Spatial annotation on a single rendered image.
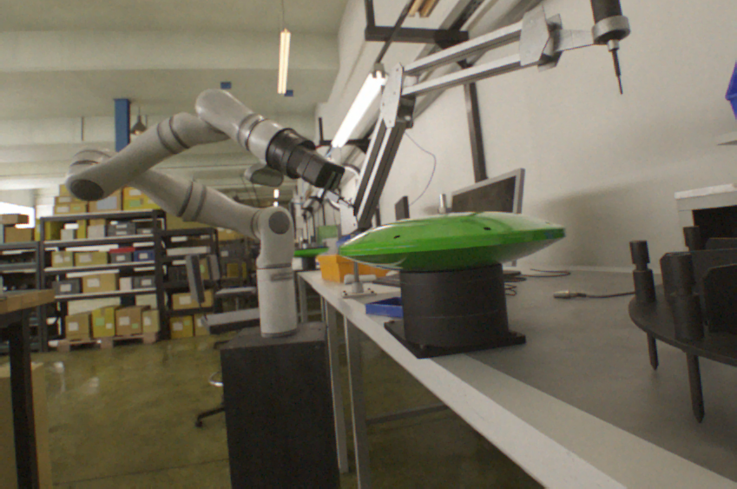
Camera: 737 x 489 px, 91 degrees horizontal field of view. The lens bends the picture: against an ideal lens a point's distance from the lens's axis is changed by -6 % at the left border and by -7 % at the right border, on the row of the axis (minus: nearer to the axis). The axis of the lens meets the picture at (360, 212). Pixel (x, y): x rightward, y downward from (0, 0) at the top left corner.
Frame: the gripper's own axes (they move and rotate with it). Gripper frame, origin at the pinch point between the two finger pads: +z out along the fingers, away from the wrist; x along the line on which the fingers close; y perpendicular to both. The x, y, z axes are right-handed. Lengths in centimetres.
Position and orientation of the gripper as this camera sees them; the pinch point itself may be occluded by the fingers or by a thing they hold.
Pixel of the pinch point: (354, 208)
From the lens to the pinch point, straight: 62.4
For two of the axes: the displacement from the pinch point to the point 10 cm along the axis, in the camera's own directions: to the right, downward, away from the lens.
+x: 4.2, 0.4, 9.1
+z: 7.9, 4.8, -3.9
